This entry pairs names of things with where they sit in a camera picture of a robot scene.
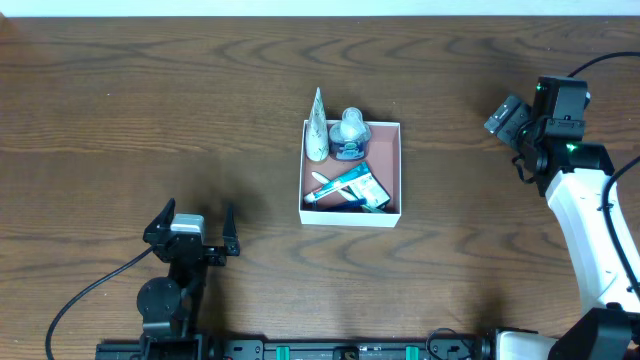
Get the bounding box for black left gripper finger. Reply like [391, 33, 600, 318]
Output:
[143, 198, 176, 244]
[222, 205, 240, 256]

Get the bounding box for white Pantene conditioner tube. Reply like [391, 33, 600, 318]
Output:
[305, 88, 329, 162]

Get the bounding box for green Dettol soap bar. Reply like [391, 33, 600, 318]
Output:
[350, 173, 391, 208]

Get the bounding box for red Colgate toothpaste tube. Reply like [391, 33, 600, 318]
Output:
[303, 162, 372, 203]

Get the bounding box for blue Gillette razor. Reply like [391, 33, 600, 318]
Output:
[313, 199, 367, 212]

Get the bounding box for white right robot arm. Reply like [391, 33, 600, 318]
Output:
[485, 76, 639, 359]

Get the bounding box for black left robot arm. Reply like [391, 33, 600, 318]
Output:
[136, 199, 240, 360]

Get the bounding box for white box with pink interior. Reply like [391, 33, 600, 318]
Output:
[297, 121, 402, 228]

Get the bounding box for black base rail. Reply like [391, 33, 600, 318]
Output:
[95, 328, 495, 360]

